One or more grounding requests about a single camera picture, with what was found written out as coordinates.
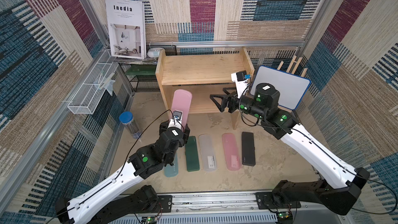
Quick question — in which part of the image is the blue-lidded clear jar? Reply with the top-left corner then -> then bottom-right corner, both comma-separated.
119,112 -> 142,140

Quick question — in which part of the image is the white round device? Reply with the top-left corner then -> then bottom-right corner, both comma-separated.
147,47 -> 164,58

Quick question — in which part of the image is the dark green pencil case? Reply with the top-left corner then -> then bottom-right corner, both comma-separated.
185,136 -> 200,172

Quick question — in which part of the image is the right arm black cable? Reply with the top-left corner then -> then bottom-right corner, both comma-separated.
237,83 -> 398,216

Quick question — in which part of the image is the light blue pencil case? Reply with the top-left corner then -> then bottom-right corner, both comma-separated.
163,155 -> 179,178

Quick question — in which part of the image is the blue-framed whiteboard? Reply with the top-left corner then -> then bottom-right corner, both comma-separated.
250,66 -> 312,110

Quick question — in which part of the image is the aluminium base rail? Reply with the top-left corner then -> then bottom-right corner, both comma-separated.
77,189 -> 352,224

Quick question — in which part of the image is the translucent pink pencil case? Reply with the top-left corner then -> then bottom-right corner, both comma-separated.
222,133 -> 241,171

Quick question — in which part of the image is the small wooden easel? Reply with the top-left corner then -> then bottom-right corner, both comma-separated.
278,55 -> 308,114

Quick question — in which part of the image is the clear frosted pencil case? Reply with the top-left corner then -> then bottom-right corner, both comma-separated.
199,134 -> 217,172

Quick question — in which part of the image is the green tray on stand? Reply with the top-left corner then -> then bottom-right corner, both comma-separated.
125,64 -> 157,76

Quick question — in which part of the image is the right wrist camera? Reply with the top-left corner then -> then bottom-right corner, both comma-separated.
231,71 -> 251,99

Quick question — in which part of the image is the Inedia magazine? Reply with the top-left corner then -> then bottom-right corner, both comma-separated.
105,0 -> 147,60

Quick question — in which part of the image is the wooden two-tier shelf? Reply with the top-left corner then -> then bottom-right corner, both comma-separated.
155,47 -> 255,114

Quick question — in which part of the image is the black pencil case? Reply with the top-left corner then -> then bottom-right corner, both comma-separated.
241,132 -> 256,167

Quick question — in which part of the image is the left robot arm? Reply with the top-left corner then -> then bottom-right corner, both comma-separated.
56,119 -> 190,224

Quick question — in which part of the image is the pink opaque pencil case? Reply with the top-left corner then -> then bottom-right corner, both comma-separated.
171,89 -> 192,127

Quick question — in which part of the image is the white wire basket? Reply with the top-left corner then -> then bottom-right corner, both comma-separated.
67,63 -> 118,115

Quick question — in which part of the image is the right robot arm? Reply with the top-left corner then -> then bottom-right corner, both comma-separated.
210,83 -> 370,215

